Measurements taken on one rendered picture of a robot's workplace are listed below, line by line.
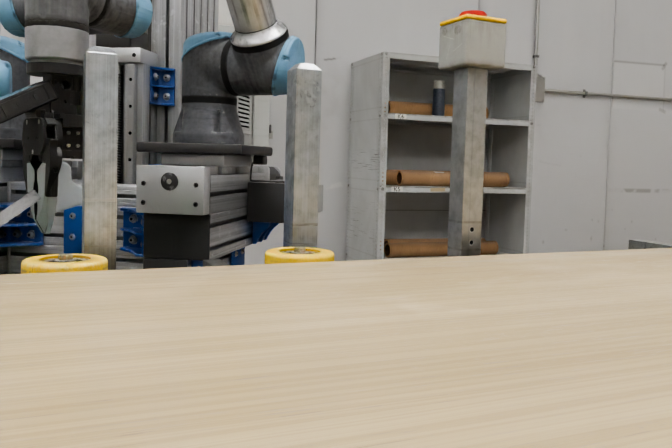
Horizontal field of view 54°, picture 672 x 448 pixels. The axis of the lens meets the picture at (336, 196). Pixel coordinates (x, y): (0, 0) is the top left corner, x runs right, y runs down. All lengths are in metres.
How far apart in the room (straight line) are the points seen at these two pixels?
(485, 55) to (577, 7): 3.59
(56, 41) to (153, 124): 0.76
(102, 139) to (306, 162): 0.25
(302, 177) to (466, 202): 0.26
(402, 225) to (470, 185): 2.86
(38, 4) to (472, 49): 0.56
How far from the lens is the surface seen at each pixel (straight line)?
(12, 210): 0.89
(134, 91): 1.58
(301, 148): 0.85
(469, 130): 0.98
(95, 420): 0.31
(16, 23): 1.09
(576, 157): 4.48
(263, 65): 1.34
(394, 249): 3.48
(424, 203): 3.88
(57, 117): 0.89
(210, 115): 1.40
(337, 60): 3.71
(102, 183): 0.80
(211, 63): 1.40
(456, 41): 0.98
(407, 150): 3.82
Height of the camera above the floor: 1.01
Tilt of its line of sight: 3 degrees down
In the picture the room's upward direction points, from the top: 2 degrees clockwise
